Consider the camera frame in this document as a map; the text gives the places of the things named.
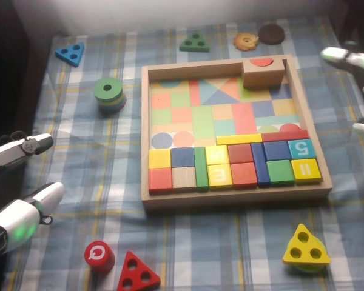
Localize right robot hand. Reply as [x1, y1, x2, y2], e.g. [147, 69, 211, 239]
[320, 47, 364, 139]

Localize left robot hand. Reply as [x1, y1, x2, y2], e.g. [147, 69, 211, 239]
[0, 130, 66, 255]

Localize natural wood arch block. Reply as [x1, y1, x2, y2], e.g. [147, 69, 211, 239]
[241, 58, 286, 90]

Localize red half-cylinder block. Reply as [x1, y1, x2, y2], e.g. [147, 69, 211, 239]
[249, 58, 275, 68]

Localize dark chocolate round cookie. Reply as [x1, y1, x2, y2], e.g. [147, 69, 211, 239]
[258, 24, 286, 46]

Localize red cylinder white mark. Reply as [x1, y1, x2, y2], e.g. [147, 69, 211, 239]
[84, 240, 116, 274]

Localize tan flower-shaped cookie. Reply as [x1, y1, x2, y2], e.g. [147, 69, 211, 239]
[233, 32, 260, 52]

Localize red triangle three holes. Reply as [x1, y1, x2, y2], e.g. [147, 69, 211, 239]
[116, 250, 162, 291]

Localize green triangle three holes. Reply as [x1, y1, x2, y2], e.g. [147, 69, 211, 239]
[178, 32, 211, 53]

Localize blue triangle three holes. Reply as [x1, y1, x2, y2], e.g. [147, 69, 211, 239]
[55, 42, 86, 68]

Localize square wooden tray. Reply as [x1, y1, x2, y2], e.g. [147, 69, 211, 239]
[140, 54, 334, 216]

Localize white backdrop panel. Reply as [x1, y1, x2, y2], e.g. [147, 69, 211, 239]
[12, 0, 346, 39]

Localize yellow triangle three holes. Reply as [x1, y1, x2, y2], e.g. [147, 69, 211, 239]
[282, 223, 332, 266]

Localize light green disc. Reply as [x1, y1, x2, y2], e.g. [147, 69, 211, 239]
[291, 238, 326, 273]

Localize green wooden ring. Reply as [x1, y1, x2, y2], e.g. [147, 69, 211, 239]
[93, 78, 124, 102]

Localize red wooden ring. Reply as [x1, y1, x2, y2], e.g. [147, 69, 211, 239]
[101, 98, 128, 115]

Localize blue wooden ring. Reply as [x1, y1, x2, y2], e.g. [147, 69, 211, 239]
[99, 95, 127, 110]

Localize yellow wooden ring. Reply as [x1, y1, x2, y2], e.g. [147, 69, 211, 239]
[99, 92, 125, 106]

